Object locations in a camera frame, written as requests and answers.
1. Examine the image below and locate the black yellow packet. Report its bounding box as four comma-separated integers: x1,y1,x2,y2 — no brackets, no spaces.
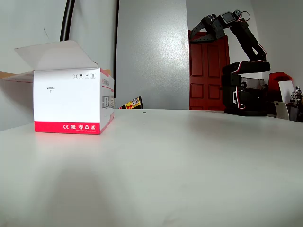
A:
119,95,144,110

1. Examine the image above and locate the open cardboard box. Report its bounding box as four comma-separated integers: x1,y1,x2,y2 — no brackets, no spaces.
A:
0,40,116,136

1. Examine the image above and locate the red wooden door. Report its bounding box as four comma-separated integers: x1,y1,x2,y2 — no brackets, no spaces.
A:
188,30,230,111

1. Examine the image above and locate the grey frosted partition panel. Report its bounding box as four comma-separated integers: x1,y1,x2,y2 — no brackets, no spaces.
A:
115,0,190,110

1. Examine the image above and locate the grey metal rack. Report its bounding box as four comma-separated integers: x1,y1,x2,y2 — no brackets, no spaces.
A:
240,73,265,91

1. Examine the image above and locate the white board panel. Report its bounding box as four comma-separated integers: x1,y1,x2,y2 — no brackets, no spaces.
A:
277,80,296,103

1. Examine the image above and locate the white chair back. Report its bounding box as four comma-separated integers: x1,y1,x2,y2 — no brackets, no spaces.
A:
273,101,291,121

